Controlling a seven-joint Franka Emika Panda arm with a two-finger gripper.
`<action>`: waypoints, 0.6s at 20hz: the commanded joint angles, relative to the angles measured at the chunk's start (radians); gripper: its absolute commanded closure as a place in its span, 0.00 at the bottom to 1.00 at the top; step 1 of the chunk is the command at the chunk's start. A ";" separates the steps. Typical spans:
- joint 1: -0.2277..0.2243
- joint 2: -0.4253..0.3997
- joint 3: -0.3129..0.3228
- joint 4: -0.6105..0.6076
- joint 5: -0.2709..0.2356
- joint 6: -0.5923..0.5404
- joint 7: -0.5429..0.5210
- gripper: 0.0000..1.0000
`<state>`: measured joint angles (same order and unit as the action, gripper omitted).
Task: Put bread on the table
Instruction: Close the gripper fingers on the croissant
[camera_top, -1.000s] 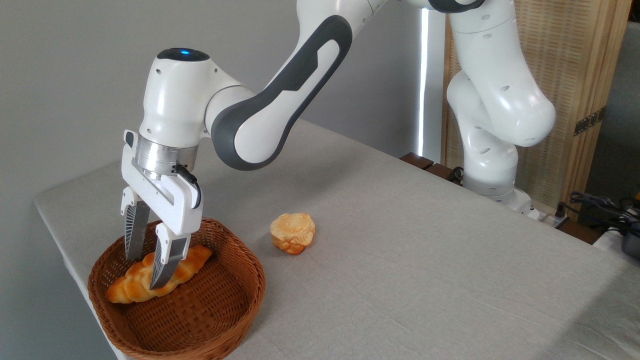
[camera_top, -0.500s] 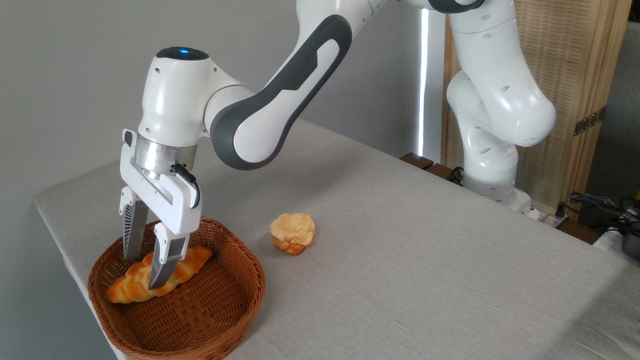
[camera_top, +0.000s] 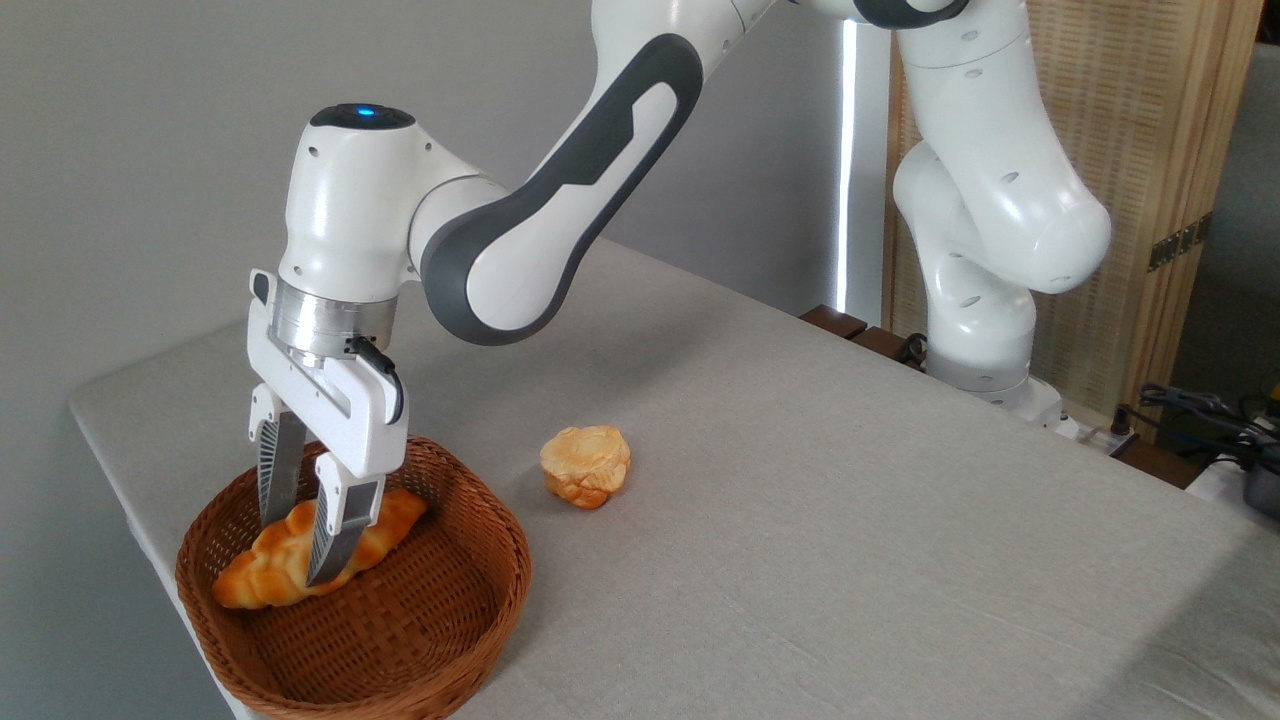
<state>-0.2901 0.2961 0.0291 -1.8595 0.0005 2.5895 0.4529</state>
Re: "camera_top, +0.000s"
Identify black cable bundle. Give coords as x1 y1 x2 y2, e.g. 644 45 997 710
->
1138 383 1280 448

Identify wooden folding screen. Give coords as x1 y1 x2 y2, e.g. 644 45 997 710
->
882 0 1263 416

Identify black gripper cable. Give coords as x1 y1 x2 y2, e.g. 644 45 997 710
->
348 337 406 426

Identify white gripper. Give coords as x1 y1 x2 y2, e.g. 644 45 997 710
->
247 268 410 588

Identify round bread bun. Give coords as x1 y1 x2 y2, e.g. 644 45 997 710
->
539 425 632 511

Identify white power strip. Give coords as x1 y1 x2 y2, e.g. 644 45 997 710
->
1055 405 1141 458

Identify grey tablecloth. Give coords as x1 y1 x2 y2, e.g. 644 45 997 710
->
68 240 1280 720

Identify brown wicker basket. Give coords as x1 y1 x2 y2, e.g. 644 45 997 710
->
175 436 532 720

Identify dark brown wooden block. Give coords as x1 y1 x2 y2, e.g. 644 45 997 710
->
850 326 927 372
800 305 869 341

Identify long braided bread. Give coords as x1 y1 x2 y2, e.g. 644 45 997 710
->
212 487 428 611

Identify metal screen hinge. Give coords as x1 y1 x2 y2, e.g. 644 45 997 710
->
1148 213 1212 272

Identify dark grey device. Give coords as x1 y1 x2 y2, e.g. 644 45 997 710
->
1242 440 1280 521

